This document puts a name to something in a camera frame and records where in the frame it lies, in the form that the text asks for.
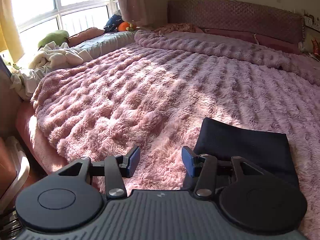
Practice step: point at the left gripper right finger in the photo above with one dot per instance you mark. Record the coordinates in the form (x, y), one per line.
(204, 168)

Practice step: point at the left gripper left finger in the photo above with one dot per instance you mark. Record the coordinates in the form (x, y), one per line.
(118, 167)

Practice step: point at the black pants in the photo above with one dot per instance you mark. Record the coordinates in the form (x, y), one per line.
(268, 150)

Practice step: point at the pink bed sheet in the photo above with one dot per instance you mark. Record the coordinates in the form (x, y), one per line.
(37, 143)

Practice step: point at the pink fluffy blanket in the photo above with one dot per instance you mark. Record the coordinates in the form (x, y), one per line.
(155, 93)

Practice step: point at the white crumpled cloth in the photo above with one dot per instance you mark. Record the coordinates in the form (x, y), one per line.
(54, 56)

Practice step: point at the dark pink pillow left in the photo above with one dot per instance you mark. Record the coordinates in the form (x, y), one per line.
(241, 35)

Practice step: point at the dark pink pillow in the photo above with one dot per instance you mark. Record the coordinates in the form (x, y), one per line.
(241, 35)
(277, 44)

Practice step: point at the floral red pillow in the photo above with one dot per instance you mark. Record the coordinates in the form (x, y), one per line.
(183, 27)

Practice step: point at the dark pink pillow right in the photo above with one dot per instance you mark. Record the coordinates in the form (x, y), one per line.
(277, 44)

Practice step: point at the orange plush toy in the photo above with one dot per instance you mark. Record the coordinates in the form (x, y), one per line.
(126, 26)

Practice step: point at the dark blue cushion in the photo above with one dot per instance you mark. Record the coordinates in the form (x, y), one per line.
(113, 23)

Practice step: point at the green plush toy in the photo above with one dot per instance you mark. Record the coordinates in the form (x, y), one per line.
(58, 37)

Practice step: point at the quilted pink headboard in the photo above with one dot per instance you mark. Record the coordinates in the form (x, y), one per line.
(238, 16)

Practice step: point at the red snack bag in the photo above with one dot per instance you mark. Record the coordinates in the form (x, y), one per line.
(315, 49)

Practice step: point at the pink curtain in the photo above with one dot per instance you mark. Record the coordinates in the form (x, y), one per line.
(135, 11)

